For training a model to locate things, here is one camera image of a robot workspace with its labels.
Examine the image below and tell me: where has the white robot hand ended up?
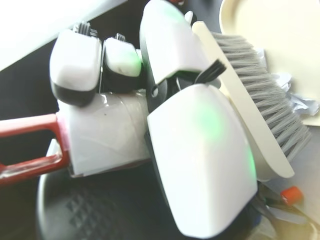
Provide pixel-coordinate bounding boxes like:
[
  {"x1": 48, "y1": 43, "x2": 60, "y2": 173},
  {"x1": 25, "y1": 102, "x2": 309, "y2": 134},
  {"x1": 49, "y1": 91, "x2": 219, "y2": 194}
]
[{"x1": 36, "y1": 0, "x2": 260, "y2": 240}]

